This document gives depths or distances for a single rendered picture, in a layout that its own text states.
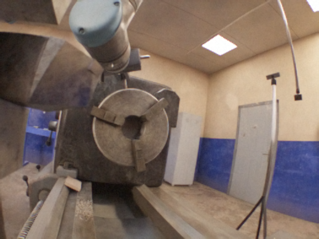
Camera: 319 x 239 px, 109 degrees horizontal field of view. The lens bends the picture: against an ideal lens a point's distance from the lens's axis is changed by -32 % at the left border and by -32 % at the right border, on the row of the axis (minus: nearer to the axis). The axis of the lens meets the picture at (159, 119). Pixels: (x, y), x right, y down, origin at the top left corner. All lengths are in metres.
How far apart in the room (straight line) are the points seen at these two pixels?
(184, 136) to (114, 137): 3.63
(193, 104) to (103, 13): 4.75
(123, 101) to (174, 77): 4.31
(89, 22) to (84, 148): 0.55
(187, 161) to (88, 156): 3.64
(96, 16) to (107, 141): 0.36
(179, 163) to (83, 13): 3.98
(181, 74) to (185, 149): 2.17
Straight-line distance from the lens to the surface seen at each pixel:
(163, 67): 4.73
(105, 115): 0.48
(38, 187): 0.83
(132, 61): 0.44
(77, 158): 0.73
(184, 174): 4.25
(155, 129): 0.55
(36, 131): 3.68
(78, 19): 0.28
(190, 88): 4.98
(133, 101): 0.53
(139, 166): 0.52
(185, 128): 4.12
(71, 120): 0.72
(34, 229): 0.40
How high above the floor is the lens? 1.06
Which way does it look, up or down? 7 degrees up
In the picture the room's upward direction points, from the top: 9 degrees clockwise
